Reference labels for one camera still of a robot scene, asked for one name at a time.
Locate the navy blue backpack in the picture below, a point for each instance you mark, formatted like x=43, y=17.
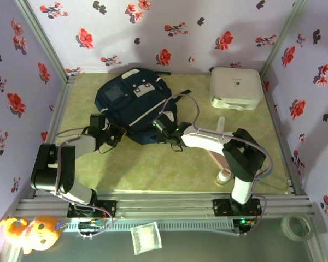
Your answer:
x=136, y=109

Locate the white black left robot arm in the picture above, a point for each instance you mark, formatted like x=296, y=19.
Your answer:
x=49, y=169

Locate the white pill bottle orange cap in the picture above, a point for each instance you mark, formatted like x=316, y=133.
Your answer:
x=222, y=178

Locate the white plastic packet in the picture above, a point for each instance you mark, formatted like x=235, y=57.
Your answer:
x=146, y=238

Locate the orange plush toy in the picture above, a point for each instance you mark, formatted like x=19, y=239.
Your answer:
x=32, y=234

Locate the clear tape roll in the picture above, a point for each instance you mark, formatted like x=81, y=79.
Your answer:
x=296, y=227

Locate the aluminium extrusion frame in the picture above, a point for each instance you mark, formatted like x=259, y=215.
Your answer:
x=166, y=203

